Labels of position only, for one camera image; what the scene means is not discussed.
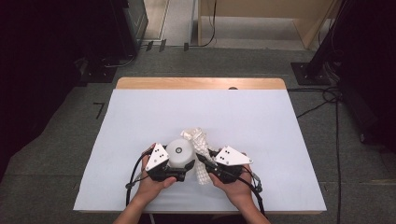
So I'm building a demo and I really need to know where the wooden table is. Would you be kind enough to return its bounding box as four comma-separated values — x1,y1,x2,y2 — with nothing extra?
73,77,327,217

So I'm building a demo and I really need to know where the person's dark clothing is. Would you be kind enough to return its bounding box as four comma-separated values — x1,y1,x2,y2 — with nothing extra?
136,214,250,224

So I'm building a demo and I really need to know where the left hand-held gripper cable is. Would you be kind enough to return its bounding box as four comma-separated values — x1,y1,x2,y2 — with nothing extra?
125,152,149,208

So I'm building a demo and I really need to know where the black metal stand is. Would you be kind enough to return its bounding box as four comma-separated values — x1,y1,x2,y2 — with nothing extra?
290,0,354,87

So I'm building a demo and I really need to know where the black floor cable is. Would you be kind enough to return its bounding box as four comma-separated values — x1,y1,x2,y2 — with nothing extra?
287,85,342,119

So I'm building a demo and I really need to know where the right hand-held gripper cable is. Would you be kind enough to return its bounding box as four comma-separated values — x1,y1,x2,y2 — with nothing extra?
237,166,267,217

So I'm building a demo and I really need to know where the person's right hand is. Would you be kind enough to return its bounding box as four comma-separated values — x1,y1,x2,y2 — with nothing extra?
208,164,255,208

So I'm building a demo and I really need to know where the black stand base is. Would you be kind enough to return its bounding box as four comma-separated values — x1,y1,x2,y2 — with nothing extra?
79,57,118,84

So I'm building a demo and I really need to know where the person's left hand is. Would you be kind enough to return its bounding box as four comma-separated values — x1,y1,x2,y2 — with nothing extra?
135,143,177,203

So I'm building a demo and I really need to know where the white table mat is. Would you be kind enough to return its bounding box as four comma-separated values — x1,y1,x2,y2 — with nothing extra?
73,89,327,214

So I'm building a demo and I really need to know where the black cabinet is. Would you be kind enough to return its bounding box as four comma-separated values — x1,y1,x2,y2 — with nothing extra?
110,0,149,60

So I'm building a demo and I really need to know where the white cylindrical lamp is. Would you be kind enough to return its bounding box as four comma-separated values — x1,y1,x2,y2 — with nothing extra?
165,138,196,169

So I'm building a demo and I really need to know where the hand-held gripper cable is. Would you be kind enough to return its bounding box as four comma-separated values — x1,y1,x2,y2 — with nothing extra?
237,166,267,217
125,152,149,208

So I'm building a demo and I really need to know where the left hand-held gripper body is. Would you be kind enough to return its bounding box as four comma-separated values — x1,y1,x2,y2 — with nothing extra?
145,143,187,183

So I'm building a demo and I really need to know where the white waffle cloth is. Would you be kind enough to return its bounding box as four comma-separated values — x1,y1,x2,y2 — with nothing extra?
180,127,219,186

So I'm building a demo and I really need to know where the light wooden cabinet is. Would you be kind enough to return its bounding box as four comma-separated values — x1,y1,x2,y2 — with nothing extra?
197,0,344,50

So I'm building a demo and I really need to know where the dark curtain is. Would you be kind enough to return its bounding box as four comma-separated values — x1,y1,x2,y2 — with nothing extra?
0,0,125,181
330,0,396,153

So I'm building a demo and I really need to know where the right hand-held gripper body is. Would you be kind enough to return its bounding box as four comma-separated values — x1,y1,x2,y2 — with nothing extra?
206,145,254,185

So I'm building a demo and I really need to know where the grey floor cable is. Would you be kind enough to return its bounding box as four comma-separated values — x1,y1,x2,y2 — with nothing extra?
104,54,136,69

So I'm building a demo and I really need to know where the black hanging cable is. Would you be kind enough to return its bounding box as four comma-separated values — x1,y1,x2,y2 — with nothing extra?
188,0,218,49

